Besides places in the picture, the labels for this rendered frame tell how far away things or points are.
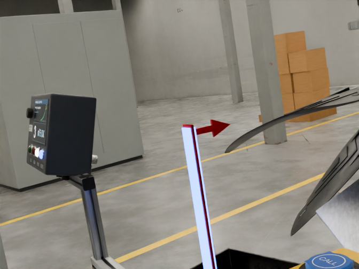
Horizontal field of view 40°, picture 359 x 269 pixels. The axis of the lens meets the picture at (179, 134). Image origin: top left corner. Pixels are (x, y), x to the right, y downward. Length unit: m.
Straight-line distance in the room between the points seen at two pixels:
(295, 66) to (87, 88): 3.84
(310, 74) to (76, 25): 4.14
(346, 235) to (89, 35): 6.56
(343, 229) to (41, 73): 6.21
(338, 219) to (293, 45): 8.49
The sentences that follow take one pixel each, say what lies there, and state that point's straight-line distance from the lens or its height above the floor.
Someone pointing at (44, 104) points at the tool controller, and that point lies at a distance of 1.22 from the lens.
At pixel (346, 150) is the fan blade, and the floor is 1.06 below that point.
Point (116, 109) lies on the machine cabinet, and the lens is 7.28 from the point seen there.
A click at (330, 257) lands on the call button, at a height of 1.08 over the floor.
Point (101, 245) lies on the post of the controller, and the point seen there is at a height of 0.89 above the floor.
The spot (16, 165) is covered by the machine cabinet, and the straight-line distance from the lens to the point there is 6.68.
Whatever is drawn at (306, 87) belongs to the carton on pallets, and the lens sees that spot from 8.98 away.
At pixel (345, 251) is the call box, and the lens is 0.50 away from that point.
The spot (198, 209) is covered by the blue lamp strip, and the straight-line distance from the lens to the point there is 0.65.
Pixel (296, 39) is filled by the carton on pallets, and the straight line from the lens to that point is 9.33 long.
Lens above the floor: 1.26
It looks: 8 degrees down
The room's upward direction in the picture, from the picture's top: 9 degrees counter-clockwise
